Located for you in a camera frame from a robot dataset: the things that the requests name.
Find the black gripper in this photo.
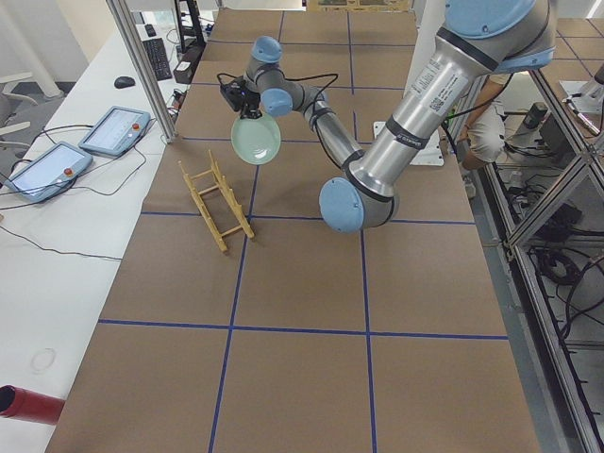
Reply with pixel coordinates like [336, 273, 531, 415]
[240, 89, 262, 119]

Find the pale green plate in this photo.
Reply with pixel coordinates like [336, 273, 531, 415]
[231, 114, 281, 165]

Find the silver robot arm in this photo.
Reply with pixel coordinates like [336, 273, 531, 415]
[231, 1, 558, 233]

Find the black computer box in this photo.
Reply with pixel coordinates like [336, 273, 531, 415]
[173, 45, 204, 84]

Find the black keyboard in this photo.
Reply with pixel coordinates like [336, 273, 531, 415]
[142, 38, 172, 80]

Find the black computer mouse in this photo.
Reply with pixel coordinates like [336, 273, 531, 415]
[113, 75, 136, 90]

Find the far teach pendant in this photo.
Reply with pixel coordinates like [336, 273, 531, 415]
[78, 106, 151, 157]

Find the teach pendant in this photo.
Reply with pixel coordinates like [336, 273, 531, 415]
[6, 142, 92, 202]
[78, 106, 151, 157]

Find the near teach pendant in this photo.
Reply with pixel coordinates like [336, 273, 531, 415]
[6, 142, 92, 202]

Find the person in beige shirt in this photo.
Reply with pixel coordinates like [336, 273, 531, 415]
[460, 75, 512, 176]

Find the red cylinder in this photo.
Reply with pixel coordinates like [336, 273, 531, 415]
[1, 385, 65, 425]

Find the grey aluminium frame post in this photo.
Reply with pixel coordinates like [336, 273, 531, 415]
[106, 0, 176, 143]

